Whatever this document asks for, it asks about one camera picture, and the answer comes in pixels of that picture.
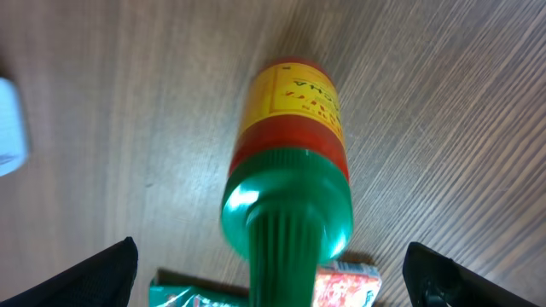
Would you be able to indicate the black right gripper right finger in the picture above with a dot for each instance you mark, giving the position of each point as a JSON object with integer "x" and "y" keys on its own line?
{"x": 434, "y": 280}

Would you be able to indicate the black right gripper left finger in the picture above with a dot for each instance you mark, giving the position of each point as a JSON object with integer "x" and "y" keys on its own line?
{"x": 104, "y": 280}

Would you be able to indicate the green 3M gloves packet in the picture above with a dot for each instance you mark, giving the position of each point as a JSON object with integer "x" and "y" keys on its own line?
{"x": 171, "y": 289}

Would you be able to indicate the small red tissue box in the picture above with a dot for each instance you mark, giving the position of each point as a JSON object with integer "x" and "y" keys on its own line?
{"x": 341, "y": 284}

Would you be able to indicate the yellow red sauce bottle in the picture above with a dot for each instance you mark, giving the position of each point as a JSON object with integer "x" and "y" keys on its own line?
{"x": 286, "y": 206}

